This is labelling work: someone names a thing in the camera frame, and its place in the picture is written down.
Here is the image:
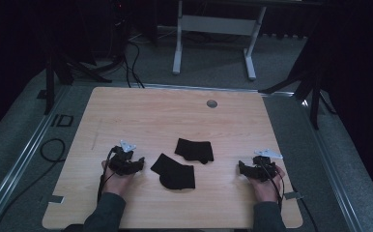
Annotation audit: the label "person's left hand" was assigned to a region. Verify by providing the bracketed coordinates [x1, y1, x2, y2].
[100, 159, 136, 197]

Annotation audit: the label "aluminium floor rail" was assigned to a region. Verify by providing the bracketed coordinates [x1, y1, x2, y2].
[0, 81, 74, 232]

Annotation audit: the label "black tape floor mark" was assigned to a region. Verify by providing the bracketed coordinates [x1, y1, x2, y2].
[49, 113, 74, 128]

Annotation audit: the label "black floor cable loop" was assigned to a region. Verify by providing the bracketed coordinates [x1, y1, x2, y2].
[0, 137, 67, 232]

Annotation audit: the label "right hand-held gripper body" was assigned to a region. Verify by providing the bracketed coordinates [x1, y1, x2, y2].
[253, 148, 284, 183]

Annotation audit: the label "thin black floor cable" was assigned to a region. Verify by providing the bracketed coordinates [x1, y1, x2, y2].
[291, 185, 320, 232]

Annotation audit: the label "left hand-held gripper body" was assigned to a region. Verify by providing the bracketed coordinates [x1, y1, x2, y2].
[108, 139, 137, 177]

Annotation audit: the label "person's right hand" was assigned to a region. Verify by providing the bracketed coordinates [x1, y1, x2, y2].
[246, 164, 286, 204]

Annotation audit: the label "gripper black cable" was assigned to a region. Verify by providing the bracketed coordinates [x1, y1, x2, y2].
[97, 146, 118, 203]
[259, 158, 286, 212]

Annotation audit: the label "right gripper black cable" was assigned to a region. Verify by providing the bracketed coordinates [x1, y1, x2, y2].
[259, 158, 286, 212]

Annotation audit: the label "black floor cables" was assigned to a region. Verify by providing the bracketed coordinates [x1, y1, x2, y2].
[122, 40, 146, 89]

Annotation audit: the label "black sock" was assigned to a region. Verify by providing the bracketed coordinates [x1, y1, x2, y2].
[150, 153, 196, 190]
[174, 137, 215, 165]

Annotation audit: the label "white metal desk frame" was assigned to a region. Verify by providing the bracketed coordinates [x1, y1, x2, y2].
[172, 0, 268, 81]

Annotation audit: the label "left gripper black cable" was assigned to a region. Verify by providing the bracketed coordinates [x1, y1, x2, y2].
[97, 146, 118, 203]

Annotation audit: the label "black tripod stand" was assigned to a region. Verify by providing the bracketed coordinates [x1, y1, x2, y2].
[43, 38, 113, 116]
[258, 42, 337, 131]

